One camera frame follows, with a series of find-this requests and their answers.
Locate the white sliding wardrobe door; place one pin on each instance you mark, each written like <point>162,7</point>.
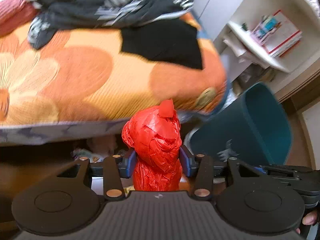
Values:
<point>215,2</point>

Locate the stack of papers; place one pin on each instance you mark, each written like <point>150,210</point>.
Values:
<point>235,47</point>

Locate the books on shelf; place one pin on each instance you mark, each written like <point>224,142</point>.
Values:
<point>287,27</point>

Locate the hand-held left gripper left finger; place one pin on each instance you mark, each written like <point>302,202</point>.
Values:
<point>130,165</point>

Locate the person's right hand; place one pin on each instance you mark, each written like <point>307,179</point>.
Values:
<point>310,218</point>

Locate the orange floral bedspread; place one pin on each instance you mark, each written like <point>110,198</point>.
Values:
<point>87,85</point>

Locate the pink pen holder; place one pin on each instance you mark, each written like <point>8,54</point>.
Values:
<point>258,36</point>

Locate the bunch of pens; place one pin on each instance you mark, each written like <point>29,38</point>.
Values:
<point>267,25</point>

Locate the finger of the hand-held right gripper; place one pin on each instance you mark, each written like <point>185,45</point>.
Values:
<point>275,169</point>

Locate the black folded garment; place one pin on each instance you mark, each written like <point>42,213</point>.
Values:
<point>165,42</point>

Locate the teal trash bin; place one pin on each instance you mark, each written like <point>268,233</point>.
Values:
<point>265,130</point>

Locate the white round plastic object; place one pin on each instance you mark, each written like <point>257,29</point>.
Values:
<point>191,137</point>

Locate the patterned snack wrapper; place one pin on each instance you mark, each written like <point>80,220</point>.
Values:
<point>85,155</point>

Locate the brown paper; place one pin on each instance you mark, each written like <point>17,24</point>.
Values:
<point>102,145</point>

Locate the small green figure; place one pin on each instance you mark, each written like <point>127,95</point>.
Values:
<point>244,26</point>

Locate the black and white clothing pile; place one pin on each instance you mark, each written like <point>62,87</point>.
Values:
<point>100,2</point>

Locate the red plastic bag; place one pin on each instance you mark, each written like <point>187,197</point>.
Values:
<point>155,155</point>

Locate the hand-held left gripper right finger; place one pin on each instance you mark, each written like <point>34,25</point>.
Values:
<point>185,162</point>

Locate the row of books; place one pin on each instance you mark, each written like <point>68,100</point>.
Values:
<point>290,47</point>

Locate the white bookshelf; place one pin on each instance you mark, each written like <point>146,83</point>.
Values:
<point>287,2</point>

